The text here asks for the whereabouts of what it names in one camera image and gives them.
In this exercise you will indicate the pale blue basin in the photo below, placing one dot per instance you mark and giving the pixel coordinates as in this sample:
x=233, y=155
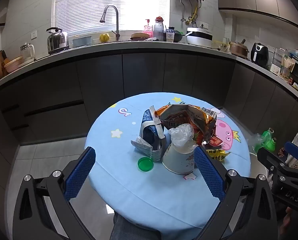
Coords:
x=81, y=42

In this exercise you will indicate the clear jar with red lid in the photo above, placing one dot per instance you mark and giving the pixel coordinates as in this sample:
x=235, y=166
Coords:
x=158, y=30

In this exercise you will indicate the pink bowl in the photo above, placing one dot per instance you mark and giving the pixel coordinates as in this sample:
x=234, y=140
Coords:
x=13, y=66

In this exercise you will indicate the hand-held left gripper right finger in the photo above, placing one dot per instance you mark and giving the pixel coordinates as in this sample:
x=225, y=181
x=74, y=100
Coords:
x=208, y=175

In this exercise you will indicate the clear plastic bag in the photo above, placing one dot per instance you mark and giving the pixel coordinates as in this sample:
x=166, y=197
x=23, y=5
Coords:
x=255, y=141
x=181, y=135

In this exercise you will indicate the white window blind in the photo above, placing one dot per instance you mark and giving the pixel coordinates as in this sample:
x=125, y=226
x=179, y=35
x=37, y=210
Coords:
x=89, y=5

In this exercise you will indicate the black air fryer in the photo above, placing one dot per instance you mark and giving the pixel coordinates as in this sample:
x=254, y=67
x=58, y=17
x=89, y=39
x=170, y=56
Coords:
x=259, y=55

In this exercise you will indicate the glass jug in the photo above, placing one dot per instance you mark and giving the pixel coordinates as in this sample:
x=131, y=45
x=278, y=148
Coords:
x=28, y=51

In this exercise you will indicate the white paper cup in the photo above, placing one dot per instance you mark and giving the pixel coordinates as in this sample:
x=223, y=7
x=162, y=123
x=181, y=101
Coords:
x=178, y=160

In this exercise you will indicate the dark base cabinets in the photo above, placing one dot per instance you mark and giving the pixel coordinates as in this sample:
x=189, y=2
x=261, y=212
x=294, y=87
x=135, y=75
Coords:
x=101, y=75

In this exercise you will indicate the brown lidded pot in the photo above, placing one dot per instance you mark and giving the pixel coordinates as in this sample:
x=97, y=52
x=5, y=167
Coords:
x=238, y=50

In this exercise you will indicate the grey kitchen countertop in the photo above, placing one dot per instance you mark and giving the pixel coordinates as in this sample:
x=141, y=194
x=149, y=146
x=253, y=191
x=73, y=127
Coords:
x=139, y=45

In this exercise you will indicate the crumpled clear plastic bag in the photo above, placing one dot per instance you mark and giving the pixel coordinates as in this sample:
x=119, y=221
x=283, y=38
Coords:
x=255, y=141

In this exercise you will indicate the yellow wrapper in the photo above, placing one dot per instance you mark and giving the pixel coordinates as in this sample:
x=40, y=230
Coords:
x=217, y=155

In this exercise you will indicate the blue printed tablecloth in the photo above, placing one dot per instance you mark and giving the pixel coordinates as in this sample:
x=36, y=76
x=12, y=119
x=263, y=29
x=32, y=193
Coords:
x=129, y=185

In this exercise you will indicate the orange snack bag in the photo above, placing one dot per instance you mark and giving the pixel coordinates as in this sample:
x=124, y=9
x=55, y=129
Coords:
x=188, y=115

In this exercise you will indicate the person's right hand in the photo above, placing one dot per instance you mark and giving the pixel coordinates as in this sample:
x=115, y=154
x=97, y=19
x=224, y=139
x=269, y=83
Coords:
x=288, y=217

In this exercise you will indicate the white stacked steamer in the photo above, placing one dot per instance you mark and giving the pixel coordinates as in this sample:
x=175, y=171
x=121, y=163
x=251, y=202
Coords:
x=278, y=62

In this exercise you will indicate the yellow mug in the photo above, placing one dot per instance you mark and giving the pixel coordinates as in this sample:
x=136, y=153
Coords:
x=104, y=38

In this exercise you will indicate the white rice cooker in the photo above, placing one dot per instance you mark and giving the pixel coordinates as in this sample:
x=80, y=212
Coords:
x=198, y=37

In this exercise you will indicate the steel faucet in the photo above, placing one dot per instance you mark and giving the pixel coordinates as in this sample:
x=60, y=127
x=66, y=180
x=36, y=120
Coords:
x=117, y=17

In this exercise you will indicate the pink soap bottle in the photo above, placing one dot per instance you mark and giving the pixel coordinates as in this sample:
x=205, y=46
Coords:
x=148, y=30

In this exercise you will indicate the red snack bag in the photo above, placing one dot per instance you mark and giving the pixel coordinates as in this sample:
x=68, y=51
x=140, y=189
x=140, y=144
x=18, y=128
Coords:
x=215, y=141

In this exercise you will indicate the green plastic lid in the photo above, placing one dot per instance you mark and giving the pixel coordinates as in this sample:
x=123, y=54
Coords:
x=145, y=164

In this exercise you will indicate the orange pot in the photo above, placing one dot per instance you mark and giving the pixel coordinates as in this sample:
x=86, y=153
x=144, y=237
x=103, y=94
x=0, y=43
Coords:
x=140, y=36

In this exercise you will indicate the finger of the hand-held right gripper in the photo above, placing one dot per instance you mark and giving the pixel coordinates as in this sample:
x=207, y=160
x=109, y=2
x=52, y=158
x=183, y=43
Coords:
x=271, y=158
x=295, y=152

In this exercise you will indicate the steel kettle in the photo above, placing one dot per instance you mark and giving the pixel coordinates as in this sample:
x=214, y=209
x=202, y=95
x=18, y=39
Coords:
x=56, y=41

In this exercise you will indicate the clear plastic cup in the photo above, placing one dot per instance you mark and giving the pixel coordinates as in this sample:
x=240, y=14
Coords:
x=169, y=38

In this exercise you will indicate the snack bags on counter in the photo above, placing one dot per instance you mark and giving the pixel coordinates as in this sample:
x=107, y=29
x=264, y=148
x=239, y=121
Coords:
x=287, y=67

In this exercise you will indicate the person's leg in jeans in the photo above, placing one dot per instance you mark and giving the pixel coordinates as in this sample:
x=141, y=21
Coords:
x=136, y=228

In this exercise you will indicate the white wall socket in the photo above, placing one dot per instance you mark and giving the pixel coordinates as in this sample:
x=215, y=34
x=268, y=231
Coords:
x=34, y=35
x=204, y=26

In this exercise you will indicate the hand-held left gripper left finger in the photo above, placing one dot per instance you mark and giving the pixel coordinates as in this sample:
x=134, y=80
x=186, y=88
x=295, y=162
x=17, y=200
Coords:
x=80, y=172

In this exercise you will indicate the dark blue clay pot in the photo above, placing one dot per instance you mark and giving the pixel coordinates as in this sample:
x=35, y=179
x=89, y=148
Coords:
x=176, y=33

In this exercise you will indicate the blue white milk carton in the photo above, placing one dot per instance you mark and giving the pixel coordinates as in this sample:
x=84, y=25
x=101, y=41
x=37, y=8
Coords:
x=149, y=127

